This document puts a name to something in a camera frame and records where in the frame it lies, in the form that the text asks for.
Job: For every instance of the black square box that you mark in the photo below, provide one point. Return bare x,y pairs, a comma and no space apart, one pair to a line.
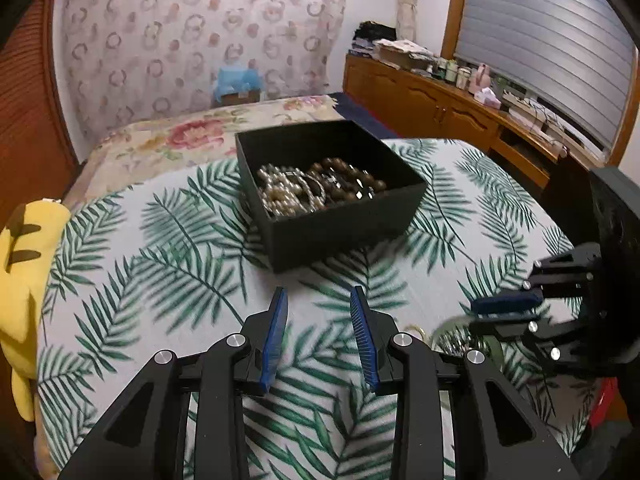
340,240

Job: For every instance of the yellow plush toy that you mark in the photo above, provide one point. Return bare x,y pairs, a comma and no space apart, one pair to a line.
25,300

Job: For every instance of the group of cosmetic bottles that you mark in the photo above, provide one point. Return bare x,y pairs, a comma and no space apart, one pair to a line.
452,74

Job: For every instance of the cardboard box with floral cloth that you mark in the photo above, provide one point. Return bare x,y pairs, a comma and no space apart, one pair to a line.
400,55

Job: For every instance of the wooden window frame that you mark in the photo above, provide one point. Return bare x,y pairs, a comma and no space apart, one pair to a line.
452,10

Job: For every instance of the green bangle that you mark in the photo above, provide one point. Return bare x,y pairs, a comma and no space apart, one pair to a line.
442,324

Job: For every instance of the dark blue bed sheet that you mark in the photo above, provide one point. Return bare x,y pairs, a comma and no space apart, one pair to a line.
365,117

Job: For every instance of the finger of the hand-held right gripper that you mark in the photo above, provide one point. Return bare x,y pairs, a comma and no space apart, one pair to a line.
505,329
505,304

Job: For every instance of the pink bottle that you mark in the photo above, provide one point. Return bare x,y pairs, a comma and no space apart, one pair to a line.
483,76

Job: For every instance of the pink tissue box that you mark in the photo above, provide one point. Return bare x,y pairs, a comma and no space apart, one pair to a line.
487,99

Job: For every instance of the wooden cabinet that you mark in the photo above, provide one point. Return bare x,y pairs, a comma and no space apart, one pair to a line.
425,105

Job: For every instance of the beige curtain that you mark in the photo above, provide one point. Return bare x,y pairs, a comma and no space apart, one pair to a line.
409,0

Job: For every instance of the blue plastic bag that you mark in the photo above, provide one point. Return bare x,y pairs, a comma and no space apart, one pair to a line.
237,80

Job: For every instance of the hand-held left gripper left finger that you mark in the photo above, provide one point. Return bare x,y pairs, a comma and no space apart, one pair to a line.
275,340

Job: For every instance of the floral blanket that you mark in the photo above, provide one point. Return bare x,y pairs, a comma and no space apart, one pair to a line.
190,132

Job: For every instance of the small cardboard box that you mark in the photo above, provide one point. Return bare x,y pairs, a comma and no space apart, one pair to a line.
240,97

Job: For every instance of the leaf print cloth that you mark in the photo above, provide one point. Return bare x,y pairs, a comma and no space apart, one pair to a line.
175,280

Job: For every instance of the stack of folded clothes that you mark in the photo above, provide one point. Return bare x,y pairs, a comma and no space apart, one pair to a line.
370,37

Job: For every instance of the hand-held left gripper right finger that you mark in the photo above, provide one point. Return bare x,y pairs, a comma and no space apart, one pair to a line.
367,345

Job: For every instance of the grey window blind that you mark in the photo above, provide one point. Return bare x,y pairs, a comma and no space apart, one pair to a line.
540,35

